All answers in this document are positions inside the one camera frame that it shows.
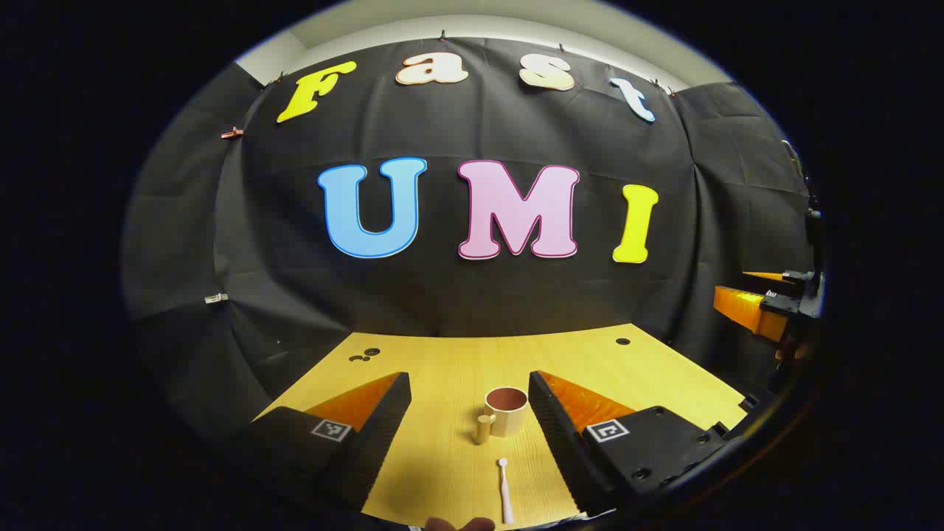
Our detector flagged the beige cup with handle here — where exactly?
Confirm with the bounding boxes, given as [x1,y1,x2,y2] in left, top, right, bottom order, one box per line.
[472,386,530,445]

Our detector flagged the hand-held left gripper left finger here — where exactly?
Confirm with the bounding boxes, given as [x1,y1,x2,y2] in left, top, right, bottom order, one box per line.
[229,371,412,513]

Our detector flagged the black backdrop cloth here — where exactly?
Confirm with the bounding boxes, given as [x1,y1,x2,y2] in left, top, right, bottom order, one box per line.
[122,37,821,443]

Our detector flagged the black cable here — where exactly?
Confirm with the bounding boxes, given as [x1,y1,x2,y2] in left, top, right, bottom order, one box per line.
[782,139,822,226]

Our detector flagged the wooden desktop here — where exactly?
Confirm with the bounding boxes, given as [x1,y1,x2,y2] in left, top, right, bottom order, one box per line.
[253,323,749,530]

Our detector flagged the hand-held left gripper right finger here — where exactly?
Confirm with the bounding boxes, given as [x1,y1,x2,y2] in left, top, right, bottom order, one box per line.
[527,370,738,517]

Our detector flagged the pink toothbrush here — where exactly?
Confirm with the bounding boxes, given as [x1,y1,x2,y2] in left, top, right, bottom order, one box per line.
[498,458,515,525]

